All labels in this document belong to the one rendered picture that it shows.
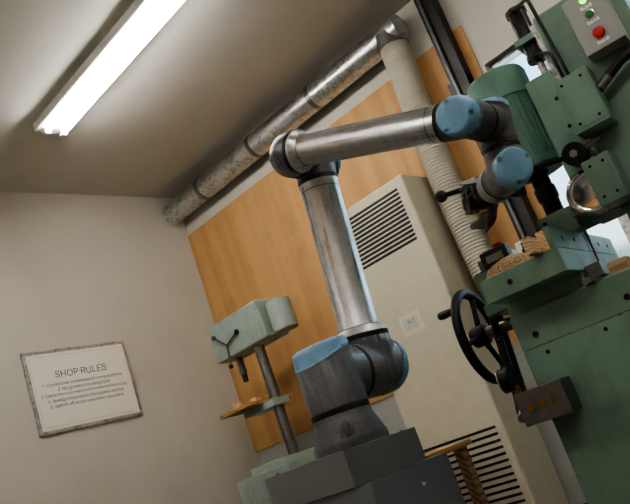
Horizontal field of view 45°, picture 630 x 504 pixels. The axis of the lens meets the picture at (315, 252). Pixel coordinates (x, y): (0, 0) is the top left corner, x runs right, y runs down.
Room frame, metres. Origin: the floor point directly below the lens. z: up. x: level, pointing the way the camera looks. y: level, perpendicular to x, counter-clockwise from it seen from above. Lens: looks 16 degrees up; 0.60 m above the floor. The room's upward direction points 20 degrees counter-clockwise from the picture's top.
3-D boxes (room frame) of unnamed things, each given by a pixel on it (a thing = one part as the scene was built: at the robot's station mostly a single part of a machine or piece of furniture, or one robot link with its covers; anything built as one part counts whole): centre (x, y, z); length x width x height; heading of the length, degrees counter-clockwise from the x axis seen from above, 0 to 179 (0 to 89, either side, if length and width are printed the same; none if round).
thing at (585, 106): (1.79, -0.76, 1.22); 0.09 x 0.08 x 0.15; 59
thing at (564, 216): (2.02, -0.67, 0.99); 0.14 x 0.07 x 0.09; 59
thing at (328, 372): (1.91, 0.07, 0.82); 0.17 x 0.15 x 0.18; 143
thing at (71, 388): (4.13, 1.47, 1.48); 0.64 x 0.02 x 0.46; 140
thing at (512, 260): (1.85, -0.45, 0.92); 0.14 x 0.09 x 0.04; 59
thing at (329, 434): (1.90, 0.08, 0.68); 0.19 x 0.19 x 0.10
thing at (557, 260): (2.07, -0.56, 0.87); 0.61 x 0.30 x 0.06; 149
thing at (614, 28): (1.74, -0.86, 1.40); 0.10 x 0.06 x 0.16; 59
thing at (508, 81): (2.03, -0.66, 1.32); 0.18 x 0.18 x 0.31
